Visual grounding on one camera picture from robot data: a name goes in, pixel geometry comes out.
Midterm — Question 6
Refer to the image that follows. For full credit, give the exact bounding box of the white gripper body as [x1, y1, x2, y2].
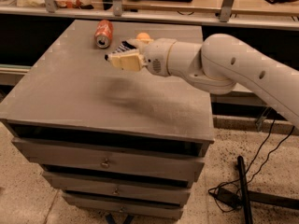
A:
[143, 38, 176, 77]

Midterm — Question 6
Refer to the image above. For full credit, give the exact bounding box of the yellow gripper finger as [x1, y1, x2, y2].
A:
[127, 38, 152, 53]
[106, 49, 144, 72]

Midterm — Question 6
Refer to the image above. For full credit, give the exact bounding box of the dark blue snack bar wrapper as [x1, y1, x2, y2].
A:
[105, 41, 135, 61]

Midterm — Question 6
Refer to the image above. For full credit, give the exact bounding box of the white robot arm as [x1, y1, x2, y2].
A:
[105, 34, 299, 128]

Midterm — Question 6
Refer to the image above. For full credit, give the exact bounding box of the orange fruit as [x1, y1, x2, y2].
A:
[136, 33, 151, 40]

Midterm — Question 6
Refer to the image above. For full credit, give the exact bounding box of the orange soda can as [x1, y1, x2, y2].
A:
[94, 20, 113, 49]

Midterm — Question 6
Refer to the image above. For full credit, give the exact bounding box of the grey metal railing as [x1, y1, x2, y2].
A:
[0, 0, 299, 31]

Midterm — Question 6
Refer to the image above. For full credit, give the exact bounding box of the grey drawer cabinet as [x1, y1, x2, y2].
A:
[1, 20, 214, 219]

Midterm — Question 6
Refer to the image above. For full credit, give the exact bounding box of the black power adapter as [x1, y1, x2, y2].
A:
[216, 188, 242, 208]

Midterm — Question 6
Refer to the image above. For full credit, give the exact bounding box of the black metal stand leg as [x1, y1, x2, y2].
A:
[237, 156, 299, 224]

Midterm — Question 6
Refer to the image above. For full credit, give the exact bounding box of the black cable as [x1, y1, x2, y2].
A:
[207, 112, 299, 214]

